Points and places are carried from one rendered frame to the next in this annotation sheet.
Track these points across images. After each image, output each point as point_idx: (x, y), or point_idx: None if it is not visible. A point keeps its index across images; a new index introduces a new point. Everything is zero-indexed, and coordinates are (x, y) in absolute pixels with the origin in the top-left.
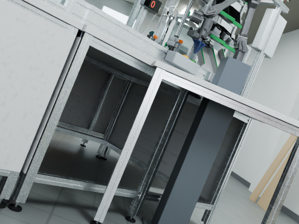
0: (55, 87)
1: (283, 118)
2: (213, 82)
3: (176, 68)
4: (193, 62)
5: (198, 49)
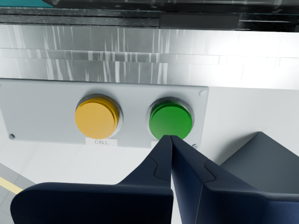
0: None
1: None
2: (252, 167)
3: (24, 176)
4: (139, 147)
5: (177, 196)
